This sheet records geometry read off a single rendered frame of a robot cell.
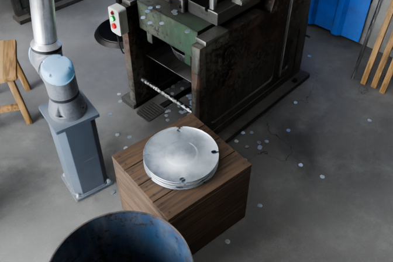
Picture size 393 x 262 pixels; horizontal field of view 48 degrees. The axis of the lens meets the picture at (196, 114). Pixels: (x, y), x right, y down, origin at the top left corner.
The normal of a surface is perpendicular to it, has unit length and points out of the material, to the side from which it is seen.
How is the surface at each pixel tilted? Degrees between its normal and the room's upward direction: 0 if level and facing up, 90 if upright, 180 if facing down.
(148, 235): 88
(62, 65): 8
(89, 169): 90
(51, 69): 8
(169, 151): 0
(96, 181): 88
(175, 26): 90
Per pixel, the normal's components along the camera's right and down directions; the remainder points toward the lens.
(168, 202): 0.00, -0.73
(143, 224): -0.22, 0.63
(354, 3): -0.69, 0.49
